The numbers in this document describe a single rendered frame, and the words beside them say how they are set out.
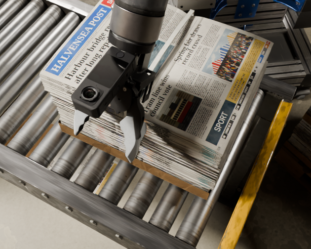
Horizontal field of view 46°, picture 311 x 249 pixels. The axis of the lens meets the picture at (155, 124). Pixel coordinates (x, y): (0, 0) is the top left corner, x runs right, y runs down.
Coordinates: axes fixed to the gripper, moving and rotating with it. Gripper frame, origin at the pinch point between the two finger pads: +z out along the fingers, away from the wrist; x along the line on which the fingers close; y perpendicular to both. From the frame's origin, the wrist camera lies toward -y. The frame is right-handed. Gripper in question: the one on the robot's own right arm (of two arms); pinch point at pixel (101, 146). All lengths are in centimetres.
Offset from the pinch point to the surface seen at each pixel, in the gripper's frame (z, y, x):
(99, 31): -12.8, 16.5, 13.4
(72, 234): 88, 49, 26
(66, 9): -3, 47, 42
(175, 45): -14.8, 20.8, -1.4
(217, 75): -13.6, 17.7, -11.8
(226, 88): -12.6, 15.9, -14.5
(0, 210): 92, 43, 59
